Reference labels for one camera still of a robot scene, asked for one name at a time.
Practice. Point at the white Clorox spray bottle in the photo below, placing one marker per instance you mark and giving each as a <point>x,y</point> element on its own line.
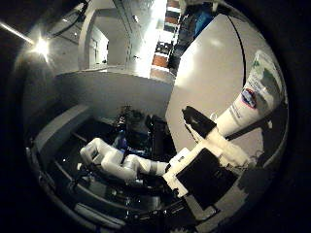
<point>259,93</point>

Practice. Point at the blue plastic bottle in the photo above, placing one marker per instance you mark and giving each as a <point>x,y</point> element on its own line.
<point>121,141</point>

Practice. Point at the shelf unit with brown boxes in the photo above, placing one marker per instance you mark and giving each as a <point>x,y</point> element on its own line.
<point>163,42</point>

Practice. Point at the bright lamp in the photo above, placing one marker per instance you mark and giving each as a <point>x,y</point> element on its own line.
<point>42,48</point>

